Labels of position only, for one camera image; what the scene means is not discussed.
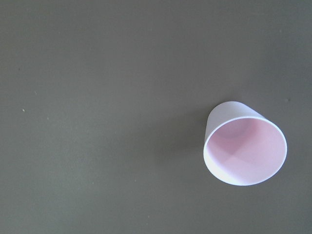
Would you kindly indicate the pink cup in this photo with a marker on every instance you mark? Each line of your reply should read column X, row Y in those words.
column 241, row 146

